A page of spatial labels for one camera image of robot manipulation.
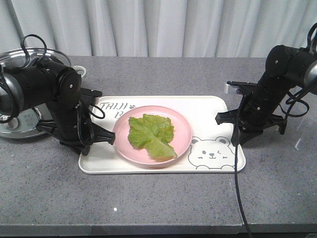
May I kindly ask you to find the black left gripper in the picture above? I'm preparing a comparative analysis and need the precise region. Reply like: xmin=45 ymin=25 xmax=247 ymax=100
xmin=36 ymin=101 xmax=115 ymax=156

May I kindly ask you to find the green lettuce leaf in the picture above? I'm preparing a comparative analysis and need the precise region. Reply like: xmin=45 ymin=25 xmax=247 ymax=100
xmin=128 ymin=114 xmax=177 ymax=162

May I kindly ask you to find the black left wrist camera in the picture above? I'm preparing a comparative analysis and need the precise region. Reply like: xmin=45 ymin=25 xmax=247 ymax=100
xmin=80 ymin=88 xmax=103 ymax=106

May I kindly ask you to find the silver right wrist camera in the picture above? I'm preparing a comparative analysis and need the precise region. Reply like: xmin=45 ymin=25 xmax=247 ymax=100
xmin=224 ymin=81 xmax=257 ymax=95

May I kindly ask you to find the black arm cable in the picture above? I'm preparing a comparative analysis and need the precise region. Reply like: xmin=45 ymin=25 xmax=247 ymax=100
xmin=232 ymin=94 xmax=253 ymax=238
xmin=0 ymin=34 xmax=106 ymax=147

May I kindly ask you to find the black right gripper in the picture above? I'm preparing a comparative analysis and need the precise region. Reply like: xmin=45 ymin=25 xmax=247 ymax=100
xmin=215 ymin=85 xmax=287 ymax=146

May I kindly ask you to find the white bear print tray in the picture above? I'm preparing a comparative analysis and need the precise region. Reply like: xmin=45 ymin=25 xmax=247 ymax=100
xmin=79 ymin=96 xmax=246 ymax=174

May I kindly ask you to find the pink round plate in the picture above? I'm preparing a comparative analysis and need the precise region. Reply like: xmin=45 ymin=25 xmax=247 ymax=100
xmin=113 ymin=106 xmax=192 ymax=168

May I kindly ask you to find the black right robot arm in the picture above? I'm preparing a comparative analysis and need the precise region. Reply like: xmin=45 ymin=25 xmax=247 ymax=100
xmin=215 ymin=45 xmax=317 ymax=146

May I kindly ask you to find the cream rice cooker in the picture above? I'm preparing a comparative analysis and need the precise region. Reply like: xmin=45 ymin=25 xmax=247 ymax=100
xmin=0 ymin=49 xmax=86 ymax=139

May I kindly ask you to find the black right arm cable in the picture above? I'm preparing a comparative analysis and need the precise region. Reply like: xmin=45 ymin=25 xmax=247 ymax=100
xmin=232 ymin=94 xmax=253 ymax=238

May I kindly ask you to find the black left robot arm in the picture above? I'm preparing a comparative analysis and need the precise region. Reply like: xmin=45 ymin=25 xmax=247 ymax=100
xmin=0 ymin=59 xmax=115 ymax=155

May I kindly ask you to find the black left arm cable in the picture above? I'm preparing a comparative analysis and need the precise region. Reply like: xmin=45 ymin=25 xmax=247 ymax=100
xmin=0 ymin=34 xmax=106 ymax=147

